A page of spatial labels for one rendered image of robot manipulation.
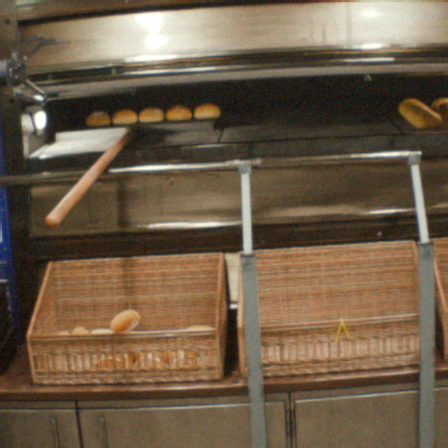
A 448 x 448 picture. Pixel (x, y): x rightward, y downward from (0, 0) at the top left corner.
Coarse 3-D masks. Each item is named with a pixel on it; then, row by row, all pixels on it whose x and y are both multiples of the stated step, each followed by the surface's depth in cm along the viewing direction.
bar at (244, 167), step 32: (224, 160) 360; (256, 160) 359; (288, 160) 358; (320, 160) 357; (352, 160) 357; (384, 160) 357; (416, 160) 355; (416, 192) 350; (256, 288) 341; (256, 320) 343; (256, 352) 344; (256, 384) 346; (256, 416) 347
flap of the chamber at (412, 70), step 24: (240, 72) 377; (264, 72) 377; (288, 72) 376; (312, 72) 376; (336, 72) 375; (360, 72) 375; (384, 72) 375; (408, 72) 375; (432, 72) 375; (72, 96) 395
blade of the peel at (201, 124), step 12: (192, 120) 477; (204, 120) 473; (60, 132) 456; (72, 132) 445; (84, 132) 445; (96, 132) 445; (108, 132) 445; (120, 132) 445; (144, 132) 444; (156, 132) 444
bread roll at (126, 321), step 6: (126, 312) 392; (132, 312) 392; (114, 318) 393; (120, 318) 391; (126, 318) 391; (132, 318) 391; (138, 318) 393; (114, 324) 392; (120, 324) 391; (126, 324) 391; (132, 324) 391; (114, 330) 392; (120, 330) 391; (126, 330) 391
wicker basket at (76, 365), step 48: (48, 288) 392; (96, 288) 399; (144, 288) 398; (192, 288) 398; (48, 336) 357; (96, 336) 356; (144, 336) 355; (192, 336) 355; (48, 384) 359; (96, 384) 359
